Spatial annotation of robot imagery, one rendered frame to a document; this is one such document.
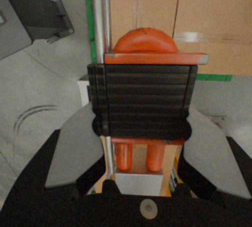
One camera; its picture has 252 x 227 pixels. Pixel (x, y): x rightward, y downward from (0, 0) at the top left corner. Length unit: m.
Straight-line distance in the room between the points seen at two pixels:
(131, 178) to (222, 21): 0.86
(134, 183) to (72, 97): 1.51
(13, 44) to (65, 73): 0.85
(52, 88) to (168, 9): 1.42
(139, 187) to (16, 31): 0.74
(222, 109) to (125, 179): 1.76
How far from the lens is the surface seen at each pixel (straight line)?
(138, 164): 0.19
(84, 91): 0.85
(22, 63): 1.82
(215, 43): 0.90
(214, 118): 1.89
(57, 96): 1.73
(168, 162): 0.65
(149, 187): 0.20
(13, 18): 0.76
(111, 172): 0.18
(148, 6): 0.79
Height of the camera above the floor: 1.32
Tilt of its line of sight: 62 degrees down
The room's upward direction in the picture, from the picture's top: 173 degrees counter-clockwise
